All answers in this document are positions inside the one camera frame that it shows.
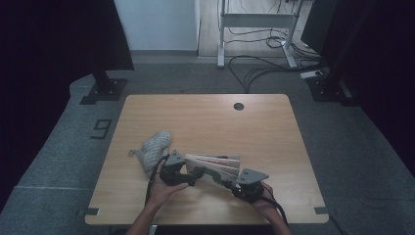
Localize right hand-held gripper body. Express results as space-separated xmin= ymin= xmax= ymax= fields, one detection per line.
xmin=233 ymin=167 xmax=270 ymax=205

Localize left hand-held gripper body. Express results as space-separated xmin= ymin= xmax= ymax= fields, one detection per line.
xmin=159 ymin=149 xmax=191 ymax=187

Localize white caterpillar picture book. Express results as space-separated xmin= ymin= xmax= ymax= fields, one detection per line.
xmin=184 ymin=153 xmax=243 ymax=190

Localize person's left hand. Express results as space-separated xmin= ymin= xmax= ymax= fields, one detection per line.
xmin=147 ymin=169 xmax=190 ymax=211

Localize person's right hand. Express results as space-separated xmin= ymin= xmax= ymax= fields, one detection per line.
xmin=252 ymin=182 xmax=279 ymax=218

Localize black stand base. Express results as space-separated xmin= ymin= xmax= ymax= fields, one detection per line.
xmin=306 ymin=74 xmax=360 ymax=107
xmin=79 ymin=70 xmax=128 ymax=106

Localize white power strip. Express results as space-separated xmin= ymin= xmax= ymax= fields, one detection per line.
xmin=300 ymin=70 xmax=324 ymax=80

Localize dark curtain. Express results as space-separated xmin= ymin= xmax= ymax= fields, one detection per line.
xmin=0 ymin=0 xmax=135 ymax=210
xmin=300 ymin=0 xmax=415 ymax=179

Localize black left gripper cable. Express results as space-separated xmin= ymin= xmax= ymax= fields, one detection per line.
xmin=145 ymin=154 xmax=171 ymax=204

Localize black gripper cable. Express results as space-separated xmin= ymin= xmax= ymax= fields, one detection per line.
xmin=260 ymin=191 xmax=290 ymax=227
xmin=145 ymin=154 xmax=171 ymax=204

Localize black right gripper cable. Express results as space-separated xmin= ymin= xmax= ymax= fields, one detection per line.
xmin=260 ymin=191 xmax=290 ymax=227

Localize black floor cables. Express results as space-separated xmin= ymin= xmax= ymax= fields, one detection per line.
xmin=226 ymin=27 xmax=327 ymax=95

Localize white metal desk frame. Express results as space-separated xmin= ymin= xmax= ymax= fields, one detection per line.
xmin=217 ymin=0 xmax=306 ymax=69

